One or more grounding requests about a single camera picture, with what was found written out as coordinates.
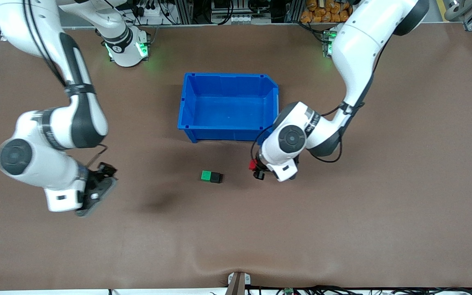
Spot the white power strip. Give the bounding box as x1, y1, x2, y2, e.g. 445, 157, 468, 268
132, 3, 169, 20

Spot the brown table mat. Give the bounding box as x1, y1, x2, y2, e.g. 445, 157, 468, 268
0, 23, 472, 291

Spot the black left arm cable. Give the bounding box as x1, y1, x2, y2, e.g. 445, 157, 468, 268
250, 39, 386, 164

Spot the blue plastic storage bin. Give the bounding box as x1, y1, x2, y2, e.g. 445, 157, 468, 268
177, 73, 280, 145

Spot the black cable bundle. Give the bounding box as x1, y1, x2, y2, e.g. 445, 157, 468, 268
246, 284, 472, 295

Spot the orange snack bag pile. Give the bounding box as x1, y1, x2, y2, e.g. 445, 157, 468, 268
300, 0, 353, 24

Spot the metal table edge clamp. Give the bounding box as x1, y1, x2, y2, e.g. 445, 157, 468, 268
227, 272, 252, 295

